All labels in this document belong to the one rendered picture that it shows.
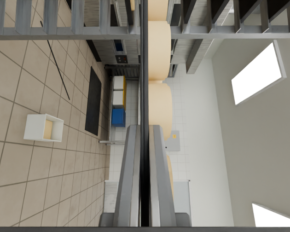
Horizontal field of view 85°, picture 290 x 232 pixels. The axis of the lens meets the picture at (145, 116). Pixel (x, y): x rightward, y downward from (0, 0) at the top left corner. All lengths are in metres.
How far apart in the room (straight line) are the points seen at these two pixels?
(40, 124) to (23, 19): 1.00
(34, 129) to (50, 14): 1.08
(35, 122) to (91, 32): 1.14
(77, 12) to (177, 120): 3.90
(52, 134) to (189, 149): 3.28
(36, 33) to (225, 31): 0.64
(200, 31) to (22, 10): 0.60
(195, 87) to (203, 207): 3.06
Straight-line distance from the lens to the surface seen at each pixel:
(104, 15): 0.65
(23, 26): 0.74
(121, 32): 0.61
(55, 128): 1.85
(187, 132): 4.33
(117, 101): 3.78
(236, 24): 0.67
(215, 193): 4.52
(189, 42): 3.05
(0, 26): 0.78
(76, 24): 0.66
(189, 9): 0.57
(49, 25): 0.69
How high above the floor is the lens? 1.00
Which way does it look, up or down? level
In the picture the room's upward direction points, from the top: 90 degrees clockwise
